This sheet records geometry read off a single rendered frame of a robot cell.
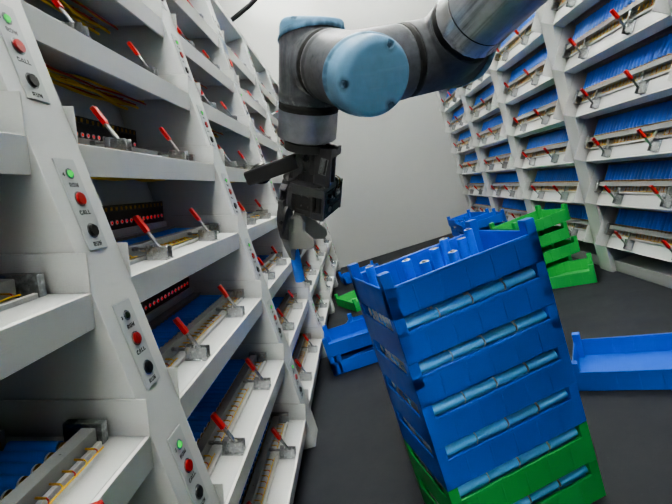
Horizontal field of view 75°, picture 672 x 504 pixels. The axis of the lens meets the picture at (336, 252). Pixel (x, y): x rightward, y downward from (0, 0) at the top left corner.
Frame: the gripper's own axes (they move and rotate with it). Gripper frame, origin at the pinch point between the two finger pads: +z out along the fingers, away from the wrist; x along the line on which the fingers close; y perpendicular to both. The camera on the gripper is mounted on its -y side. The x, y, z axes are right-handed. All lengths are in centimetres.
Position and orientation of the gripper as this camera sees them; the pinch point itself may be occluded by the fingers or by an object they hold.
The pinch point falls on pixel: (292, 249)
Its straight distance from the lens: 78.2
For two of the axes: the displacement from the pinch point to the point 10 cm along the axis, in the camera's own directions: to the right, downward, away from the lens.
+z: -0.7, 8.7, 4.8
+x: 4.1, -4.1, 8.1
